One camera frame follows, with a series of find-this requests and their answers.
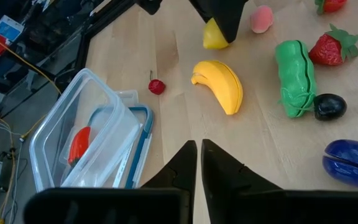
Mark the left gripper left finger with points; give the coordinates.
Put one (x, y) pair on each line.
(182, 174)

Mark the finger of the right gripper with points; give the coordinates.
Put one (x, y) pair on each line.
(224, 15)

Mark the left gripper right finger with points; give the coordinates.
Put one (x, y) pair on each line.
(222, 174)

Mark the yellow lemon toy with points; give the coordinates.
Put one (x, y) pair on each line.
(211, 39)

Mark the pink peach toy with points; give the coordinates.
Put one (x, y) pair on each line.
(261, 20)

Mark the yellow banana toy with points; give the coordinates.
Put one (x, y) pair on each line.
(222, 84)

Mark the small red cherry toy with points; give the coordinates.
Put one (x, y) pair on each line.
(156, 87)

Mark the green pea pod toy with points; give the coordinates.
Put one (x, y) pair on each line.
(294, 77)

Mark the red chili pepper toy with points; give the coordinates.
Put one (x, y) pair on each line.
(79, 144)

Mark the red strawberry toy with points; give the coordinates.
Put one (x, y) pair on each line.
(332, 4)

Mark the purple eggplant toy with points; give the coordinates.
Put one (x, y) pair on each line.
(353, 161)

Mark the clear plastic tupperware container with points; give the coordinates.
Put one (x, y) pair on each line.
(110, 130)

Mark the blue-rimmed clear container lid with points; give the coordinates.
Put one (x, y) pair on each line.
(148, 124)

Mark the strawberry toy with large leaves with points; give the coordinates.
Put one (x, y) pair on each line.
(325, 51)

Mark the black plum toy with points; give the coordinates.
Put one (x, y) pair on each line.
(329, 107)

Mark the blue and white box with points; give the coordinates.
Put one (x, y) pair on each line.
(8, 29)

